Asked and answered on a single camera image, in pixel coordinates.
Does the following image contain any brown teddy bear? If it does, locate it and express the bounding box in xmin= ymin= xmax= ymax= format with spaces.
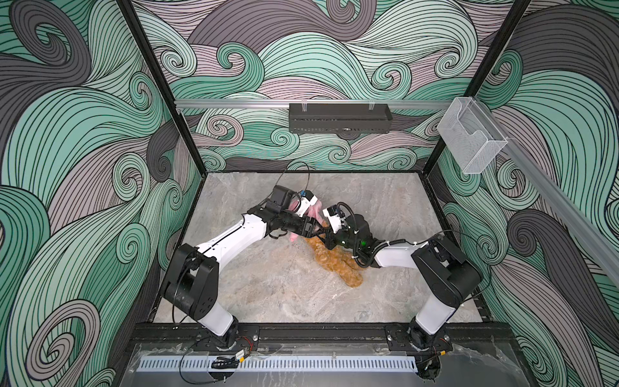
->
xmin=305 ymin=237 xmax=363 ymax=288

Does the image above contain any black perforated wall tray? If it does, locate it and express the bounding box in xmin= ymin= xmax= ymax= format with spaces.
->
xmin=288 ymin=103 xmax=393 ymax=135

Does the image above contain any clear acrylic wall box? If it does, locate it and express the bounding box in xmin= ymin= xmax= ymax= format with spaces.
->
xmin=437 ymin=97 xmax=508 ymax=175

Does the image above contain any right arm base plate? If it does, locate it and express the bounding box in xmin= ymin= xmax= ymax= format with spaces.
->
xmin=385 ymin=319 xmax=453 ymax=354

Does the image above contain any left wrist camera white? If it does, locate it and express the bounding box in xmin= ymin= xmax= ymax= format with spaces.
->
xmin=295 ymin=190 xmax=318 ymax=217

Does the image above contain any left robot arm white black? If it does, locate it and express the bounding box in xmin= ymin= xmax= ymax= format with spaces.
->
xmin=160 ymin=206 xmax=322 ymax=337

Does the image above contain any pink teddy hoodie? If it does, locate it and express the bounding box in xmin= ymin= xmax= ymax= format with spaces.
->
xmin=289 ymin=200 xmax=327 ymax=243

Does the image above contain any back aluminium rail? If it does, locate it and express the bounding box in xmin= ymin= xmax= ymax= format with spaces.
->
xmin=175 ymin=98 xmax=453 ymax=111

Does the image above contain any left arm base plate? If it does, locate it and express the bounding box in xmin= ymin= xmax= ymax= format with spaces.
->
xmin=194 ymin=321 xmax=260 ymax=352

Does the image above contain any white slotted cable duct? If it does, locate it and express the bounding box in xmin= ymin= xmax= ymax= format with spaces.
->
xmin=136 ymin=355 xmax=418 ymax=372

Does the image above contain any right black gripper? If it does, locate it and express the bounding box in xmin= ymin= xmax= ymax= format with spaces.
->
xmin=316 ymin=223 xmax=362 ymax=253

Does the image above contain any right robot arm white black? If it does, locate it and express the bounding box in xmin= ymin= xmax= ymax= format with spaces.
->
xmin=321 ymin=224 xmax=483 ymax=347

